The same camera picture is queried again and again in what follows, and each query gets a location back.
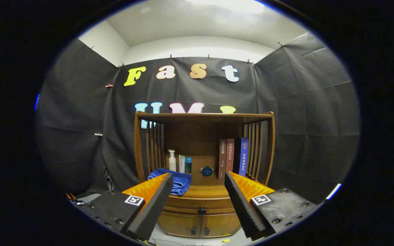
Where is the wooden cabinet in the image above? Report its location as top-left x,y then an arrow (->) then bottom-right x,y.
134,111 -> 275,238

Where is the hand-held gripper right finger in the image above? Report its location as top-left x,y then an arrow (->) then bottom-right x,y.
224,171 -> 317,241

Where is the blue book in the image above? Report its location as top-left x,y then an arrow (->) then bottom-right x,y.
233,137 -> 249,177

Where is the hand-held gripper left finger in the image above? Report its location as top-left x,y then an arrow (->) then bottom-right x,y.
75,173 -> 174,242

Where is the reddish brown book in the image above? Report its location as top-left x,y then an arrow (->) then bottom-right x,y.
225,138 -> 235,175

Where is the white pump bottle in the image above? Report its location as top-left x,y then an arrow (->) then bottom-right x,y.
168,149 -> 177,172

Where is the folded blue towel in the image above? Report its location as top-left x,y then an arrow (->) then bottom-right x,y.
148,168 -> 192,196

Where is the wooden countertop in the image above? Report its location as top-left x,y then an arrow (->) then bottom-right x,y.
148,155 -> 252,199

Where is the dark brown book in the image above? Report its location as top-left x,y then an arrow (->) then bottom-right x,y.
218,139 -> 227,180

